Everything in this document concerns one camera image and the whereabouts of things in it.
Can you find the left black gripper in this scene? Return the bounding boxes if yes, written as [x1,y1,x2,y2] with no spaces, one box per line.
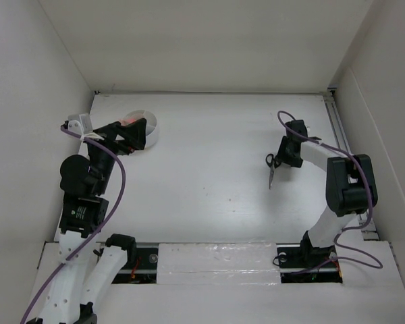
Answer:
[85,117,146,193]

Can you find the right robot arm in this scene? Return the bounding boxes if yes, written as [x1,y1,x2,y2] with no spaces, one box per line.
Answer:
[265,119,378,272]

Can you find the red thin pen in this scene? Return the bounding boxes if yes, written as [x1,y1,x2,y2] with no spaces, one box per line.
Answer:
[121,117,138,126]

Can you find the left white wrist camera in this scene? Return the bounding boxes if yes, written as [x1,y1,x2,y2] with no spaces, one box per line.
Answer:
[64,113,93,136]

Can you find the aluminium rail front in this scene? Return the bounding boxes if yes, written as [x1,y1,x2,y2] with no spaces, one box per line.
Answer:
[113,243,342,284]

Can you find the aluminium rail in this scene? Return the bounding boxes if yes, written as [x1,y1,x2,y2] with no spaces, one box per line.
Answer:
[113,243,342,284]
[323,88,379,234]

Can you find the white round divided organizer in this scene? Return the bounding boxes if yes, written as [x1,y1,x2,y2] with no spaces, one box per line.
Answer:
[123,109,159,150]

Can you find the black handled scissors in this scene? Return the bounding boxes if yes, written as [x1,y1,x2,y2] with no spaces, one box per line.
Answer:
[265,153,281,190]

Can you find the aluminium rail right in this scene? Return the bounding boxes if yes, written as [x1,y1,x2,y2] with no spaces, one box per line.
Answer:
[323,88,379,234]

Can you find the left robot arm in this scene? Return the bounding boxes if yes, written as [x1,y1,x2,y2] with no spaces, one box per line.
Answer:
[21,114,147,323]

